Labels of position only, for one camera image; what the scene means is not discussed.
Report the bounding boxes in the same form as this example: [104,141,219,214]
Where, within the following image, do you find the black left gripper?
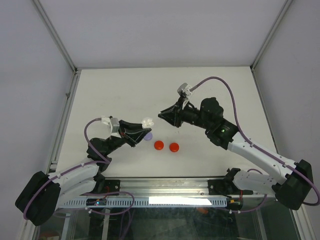
[103,120,151,156]

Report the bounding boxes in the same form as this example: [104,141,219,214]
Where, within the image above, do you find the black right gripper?
[158,96,212,131]

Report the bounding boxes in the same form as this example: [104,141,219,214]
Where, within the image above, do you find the white earbud case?
[141,117,154,129]

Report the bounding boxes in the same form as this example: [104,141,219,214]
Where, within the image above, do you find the purple earbud case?
[143,132,153,141]

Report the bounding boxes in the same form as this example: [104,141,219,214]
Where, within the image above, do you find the orange earbud case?
[154,140,165,150]
[169,142,180,153]

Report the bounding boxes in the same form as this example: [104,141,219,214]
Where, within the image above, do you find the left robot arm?
[15,116,154,226]

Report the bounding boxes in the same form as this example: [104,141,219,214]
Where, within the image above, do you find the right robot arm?
[158,97,313,210]

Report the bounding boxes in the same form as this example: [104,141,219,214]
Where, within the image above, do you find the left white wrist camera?
[100,116,121,138]

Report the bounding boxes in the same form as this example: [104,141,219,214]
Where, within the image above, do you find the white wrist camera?
[177,83,193,100]
[100,116,121,138]

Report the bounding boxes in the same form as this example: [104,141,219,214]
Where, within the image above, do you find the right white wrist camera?
[177,83,193,100]

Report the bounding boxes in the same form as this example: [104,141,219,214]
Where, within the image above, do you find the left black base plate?
[83,179,121,196]

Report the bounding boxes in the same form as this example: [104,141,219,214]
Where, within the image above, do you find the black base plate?
[207,179,254,198]
[83,179,121,196]

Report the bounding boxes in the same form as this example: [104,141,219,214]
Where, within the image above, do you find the white slotted cable duct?
[59,196,227,209]

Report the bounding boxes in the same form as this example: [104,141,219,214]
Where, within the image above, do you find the aluminium mounting rail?
[57,176,278,199]

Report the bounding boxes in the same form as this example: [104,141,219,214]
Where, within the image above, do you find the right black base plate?
[207,179,254,198]

